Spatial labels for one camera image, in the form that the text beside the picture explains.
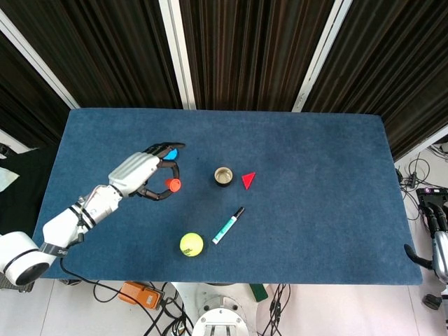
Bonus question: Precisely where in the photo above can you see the white aluminium frame post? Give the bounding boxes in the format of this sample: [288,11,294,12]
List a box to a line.
[0,8,81,109]
[291,0,354,113]
[158,0,196,110]

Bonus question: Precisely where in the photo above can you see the black equipment box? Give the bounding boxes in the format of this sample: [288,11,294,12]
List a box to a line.
[415,187,448,211]

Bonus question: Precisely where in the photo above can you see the orange foot pedal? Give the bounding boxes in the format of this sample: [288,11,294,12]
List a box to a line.
[118,281,165,311]

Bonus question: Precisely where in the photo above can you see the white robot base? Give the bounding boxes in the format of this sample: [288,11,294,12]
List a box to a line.
[171,282,270,336]

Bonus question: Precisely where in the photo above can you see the black power strip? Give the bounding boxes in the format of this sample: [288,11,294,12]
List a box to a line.
[395,168,419,186]

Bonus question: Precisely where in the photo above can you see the blue felt table mat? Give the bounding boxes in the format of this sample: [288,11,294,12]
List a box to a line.
[33,108,424,286]

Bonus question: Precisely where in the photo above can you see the red triangle block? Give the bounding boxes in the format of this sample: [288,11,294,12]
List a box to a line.
[241,171,257,190]

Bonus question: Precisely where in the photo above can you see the black caster wheel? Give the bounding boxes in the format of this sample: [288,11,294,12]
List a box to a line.
[422,293,440,310]

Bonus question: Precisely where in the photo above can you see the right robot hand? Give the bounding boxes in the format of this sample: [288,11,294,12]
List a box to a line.
[403,204,448,284]

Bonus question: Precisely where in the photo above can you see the black floor cable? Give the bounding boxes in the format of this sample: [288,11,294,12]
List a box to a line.
[59,257,169,336]

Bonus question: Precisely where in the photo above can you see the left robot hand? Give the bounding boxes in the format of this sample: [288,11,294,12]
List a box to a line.
[108,141,186,202]

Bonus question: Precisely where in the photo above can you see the green marker pen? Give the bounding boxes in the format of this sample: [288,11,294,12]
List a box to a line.
[211,206,246,245]

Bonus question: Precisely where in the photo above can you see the dark green rectangular block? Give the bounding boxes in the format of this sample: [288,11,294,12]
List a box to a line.
[248,283,269,302]

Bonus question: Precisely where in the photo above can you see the metal tin cup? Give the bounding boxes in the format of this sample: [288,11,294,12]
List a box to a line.
[213,167,235,188]

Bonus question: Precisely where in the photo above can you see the yellow tennis ball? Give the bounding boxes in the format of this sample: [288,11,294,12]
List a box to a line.
[179,232,204,258]

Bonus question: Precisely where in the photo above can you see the black cable bundle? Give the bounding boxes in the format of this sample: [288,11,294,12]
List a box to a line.
[258,283,293,336]

